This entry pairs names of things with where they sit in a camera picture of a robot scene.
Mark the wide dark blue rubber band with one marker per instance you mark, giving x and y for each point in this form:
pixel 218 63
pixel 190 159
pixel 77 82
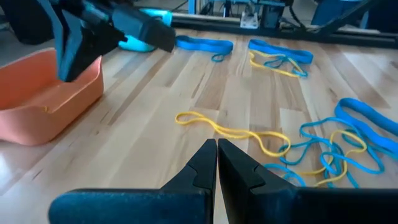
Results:
pixel 367 115

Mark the small teal rubber band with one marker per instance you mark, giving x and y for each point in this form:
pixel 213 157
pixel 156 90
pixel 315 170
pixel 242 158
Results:
pixel 214 58

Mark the teal plastic basket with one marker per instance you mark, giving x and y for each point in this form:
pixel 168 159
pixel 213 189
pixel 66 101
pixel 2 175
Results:
pixel 133 46

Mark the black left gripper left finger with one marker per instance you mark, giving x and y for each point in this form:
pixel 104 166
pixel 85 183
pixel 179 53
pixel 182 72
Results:
pixel 155 205

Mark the thin teal rubber band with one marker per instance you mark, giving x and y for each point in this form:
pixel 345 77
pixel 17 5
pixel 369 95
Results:
pixel 334 158
pixel 311 129
pixel 289 174
pixel 298 73

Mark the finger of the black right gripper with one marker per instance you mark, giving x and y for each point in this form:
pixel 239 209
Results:
pixel 93 46
pixel 66 46

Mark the black box cabinet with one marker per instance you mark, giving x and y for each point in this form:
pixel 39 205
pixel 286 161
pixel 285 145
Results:
pixel 18 18

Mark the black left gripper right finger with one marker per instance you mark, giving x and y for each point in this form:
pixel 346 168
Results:
pixel 280 205

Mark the orange plastic basket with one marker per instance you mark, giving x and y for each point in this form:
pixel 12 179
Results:
pixel 46 102

